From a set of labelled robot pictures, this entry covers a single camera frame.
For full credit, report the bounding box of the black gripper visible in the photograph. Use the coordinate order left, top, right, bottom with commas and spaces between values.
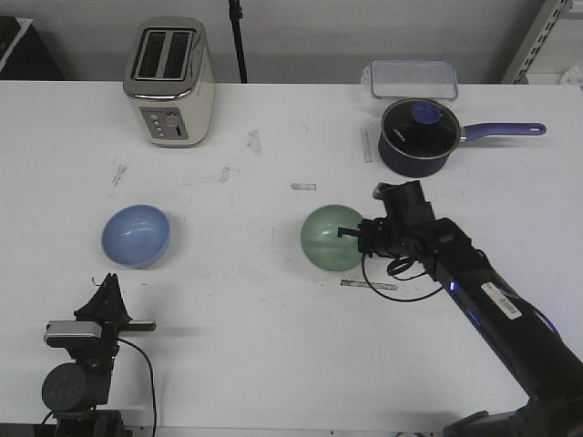
337, 202, 435, 259
72, 273, 156, 351

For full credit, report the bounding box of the green bowl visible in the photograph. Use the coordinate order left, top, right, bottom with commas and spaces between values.
300, 204, 363, 271

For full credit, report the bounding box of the blue bowl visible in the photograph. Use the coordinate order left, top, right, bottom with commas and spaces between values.
101, 204, 171, 269

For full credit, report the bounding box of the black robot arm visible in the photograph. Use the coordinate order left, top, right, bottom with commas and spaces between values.
41, 273, 156, 436
338, 203, 582, 436

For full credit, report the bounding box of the dark blue saucepan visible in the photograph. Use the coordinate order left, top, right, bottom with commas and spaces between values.
378, 97, 547, 178

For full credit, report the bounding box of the glass pot lid blue knob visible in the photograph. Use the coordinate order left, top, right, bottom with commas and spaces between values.
380, 98, 461, 158

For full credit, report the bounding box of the clear plastic food container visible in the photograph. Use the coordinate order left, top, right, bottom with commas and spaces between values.
361, 59, 458, 101

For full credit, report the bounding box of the silver two-slot toaster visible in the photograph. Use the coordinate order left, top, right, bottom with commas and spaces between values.
123, 16, 216, 148

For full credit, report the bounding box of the black tripod pole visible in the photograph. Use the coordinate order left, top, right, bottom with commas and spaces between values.
228, 0, 248, 84

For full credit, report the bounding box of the white crumpled object on shelf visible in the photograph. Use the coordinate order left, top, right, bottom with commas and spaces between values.
559, 66, 583, 86

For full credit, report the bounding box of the white slotted shelf upright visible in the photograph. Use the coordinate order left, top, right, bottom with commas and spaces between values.
500, 0, 573, 85

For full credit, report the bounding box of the left black cable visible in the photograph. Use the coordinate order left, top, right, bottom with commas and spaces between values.
116, 337, 159, 433

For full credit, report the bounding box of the black cable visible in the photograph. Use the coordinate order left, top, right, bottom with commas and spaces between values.
116, 337, 159, 433
362, 252, 445, 303

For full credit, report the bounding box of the right black cable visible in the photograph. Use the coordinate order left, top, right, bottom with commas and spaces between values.
362, 252, 445, 303

